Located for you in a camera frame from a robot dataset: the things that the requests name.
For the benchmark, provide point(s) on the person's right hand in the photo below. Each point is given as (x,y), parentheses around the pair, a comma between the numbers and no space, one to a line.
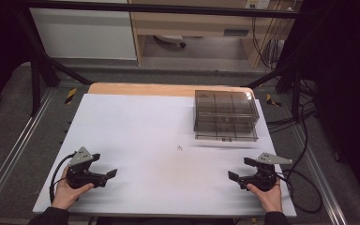
(270,198)

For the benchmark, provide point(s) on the smoky transparent drawer box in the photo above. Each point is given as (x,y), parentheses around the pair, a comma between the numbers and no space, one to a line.
(225,114)

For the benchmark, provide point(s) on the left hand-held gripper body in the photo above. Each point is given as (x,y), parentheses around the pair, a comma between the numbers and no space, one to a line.
(80,175)

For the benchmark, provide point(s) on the black metal stand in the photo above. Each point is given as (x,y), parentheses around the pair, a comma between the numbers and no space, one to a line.
(37,72)
(289,81)

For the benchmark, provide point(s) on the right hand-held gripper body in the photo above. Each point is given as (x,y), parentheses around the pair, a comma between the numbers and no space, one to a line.
(264,175)

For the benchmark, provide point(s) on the white chair base with castor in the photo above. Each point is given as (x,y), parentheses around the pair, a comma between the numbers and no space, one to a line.
(172,39)

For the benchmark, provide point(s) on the light wooden desk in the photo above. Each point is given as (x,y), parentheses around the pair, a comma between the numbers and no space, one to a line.
(197,23)

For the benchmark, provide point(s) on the aluminium floor rail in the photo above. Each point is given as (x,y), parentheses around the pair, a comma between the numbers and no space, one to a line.
(15,146)
(322,175)

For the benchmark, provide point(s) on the black metal frame bar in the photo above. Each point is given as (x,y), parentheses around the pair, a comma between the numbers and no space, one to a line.
(168,9)

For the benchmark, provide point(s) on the person's left hand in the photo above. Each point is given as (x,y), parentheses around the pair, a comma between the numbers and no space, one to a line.
(65,193)

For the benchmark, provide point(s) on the white cabinet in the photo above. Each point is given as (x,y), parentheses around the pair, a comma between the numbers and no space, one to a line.
(84,34)

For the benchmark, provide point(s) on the yellow black floor tape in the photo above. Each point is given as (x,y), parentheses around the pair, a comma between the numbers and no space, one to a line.
(272,100)
(70,96)

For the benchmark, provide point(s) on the white table sheet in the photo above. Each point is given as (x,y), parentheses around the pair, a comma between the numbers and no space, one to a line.
(156,140)

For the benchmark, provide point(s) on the tiny pale small item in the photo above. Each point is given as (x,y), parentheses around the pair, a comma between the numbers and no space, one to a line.
(179,148)

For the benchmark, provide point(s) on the white wall socket strip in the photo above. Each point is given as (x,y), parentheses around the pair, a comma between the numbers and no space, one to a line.
(257,3)

